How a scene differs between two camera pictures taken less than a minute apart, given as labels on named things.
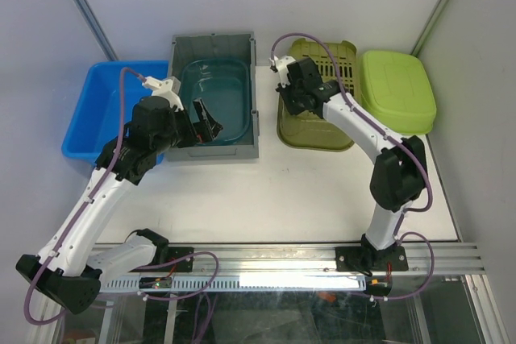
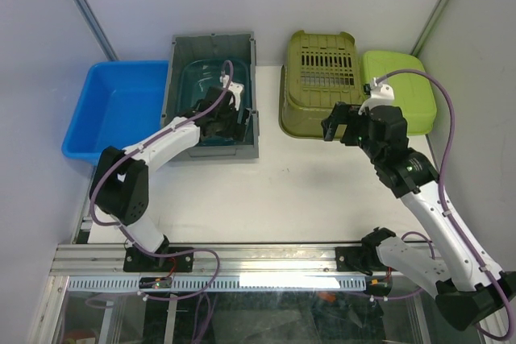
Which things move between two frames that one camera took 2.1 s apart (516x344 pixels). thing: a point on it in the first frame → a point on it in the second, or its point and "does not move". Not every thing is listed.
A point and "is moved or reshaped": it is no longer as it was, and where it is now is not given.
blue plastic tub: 97,117 does not move
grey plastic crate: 190,47 does not move
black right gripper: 294,109 → 339,115
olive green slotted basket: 295,129 is moved or reshaped
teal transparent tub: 224,85 does not move
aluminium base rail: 423,258 does not move
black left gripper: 205,130 → 238,131
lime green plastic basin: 396,87 does not move
